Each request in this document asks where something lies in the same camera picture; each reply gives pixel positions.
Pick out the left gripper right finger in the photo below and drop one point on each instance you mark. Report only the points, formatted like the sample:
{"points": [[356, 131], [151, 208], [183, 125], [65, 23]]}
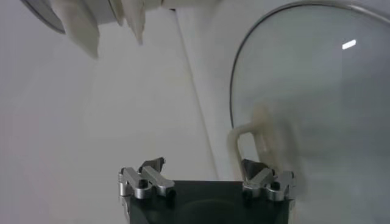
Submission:
{"points": [[262, 179]]}

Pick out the stainless steel steamer basket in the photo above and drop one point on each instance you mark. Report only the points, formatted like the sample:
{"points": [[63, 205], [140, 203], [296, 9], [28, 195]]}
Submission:
{"points": [[79, 24]]}

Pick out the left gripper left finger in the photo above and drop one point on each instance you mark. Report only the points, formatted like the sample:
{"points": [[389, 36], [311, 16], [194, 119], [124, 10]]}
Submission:
{"points": [[158, 182]]}

